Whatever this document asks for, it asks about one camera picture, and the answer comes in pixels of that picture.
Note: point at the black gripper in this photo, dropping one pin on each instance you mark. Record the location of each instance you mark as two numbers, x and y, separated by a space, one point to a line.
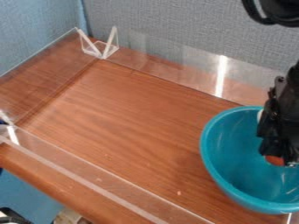
282 106

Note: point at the blue plastic bowl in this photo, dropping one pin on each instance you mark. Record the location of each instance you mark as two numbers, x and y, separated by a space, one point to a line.
258 185

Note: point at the brown toy mushroom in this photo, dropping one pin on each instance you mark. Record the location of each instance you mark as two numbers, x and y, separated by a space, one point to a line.
274 159

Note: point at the clear acrylic back barrier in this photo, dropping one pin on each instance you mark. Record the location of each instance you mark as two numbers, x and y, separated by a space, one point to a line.
211 73

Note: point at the clear acrylic barrier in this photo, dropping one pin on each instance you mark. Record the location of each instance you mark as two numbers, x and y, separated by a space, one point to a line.
45 164
211 73
31 83

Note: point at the clear acrylic front barrier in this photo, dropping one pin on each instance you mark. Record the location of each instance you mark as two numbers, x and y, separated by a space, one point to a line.
45 164

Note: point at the clear acrylic left barrier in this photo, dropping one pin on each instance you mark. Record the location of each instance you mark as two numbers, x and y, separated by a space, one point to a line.
31 83

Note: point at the clear acrylic corner bracket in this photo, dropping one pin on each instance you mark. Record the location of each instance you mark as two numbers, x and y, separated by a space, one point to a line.
99 49

